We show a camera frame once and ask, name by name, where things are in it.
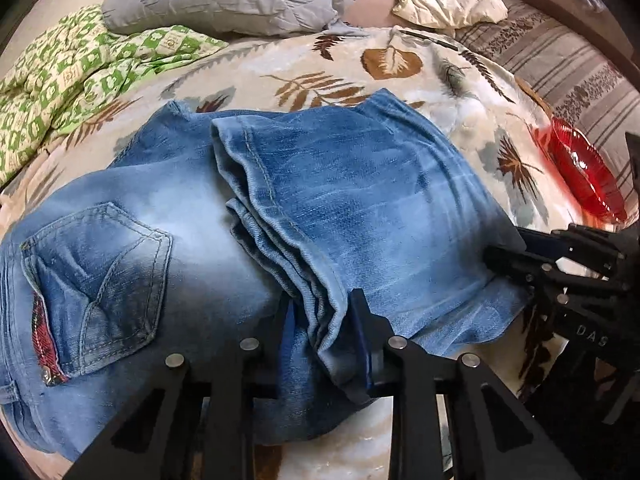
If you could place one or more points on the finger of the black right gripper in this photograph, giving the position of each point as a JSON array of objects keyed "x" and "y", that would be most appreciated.
[
  {"x": 565, "y": 244},
  {"x": 541, "y": 272}
]

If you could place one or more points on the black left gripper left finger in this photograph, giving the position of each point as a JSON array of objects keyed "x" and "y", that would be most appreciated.
[{"x": 194, "y": 424}]

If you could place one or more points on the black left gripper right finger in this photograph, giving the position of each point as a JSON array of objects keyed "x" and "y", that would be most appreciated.
[{"x": 452, "y": 419}]

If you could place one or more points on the blue denim jeans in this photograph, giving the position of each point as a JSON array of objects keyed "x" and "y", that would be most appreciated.
[{"x": 198, "y": 227}]

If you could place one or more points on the red glass bowl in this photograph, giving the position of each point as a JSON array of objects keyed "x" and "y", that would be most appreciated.
[{"x": 584, "y": 171}]

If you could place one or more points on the striped brown bedsheet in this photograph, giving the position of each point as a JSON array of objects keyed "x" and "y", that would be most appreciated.
[{"x": 579, "y": 83}]

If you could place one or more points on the beige leaf-print fleece blanket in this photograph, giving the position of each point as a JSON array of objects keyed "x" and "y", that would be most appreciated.
[{"x": 481, "y": 109}]

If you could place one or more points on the pink bolster pillow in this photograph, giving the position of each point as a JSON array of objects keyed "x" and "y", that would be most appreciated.
[{"x": 371, "y": 13}]

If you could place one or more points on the green patterned quilt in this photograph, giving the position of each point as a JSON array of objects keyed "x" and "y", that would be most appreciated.
[{"x": 75, "y": 69}]

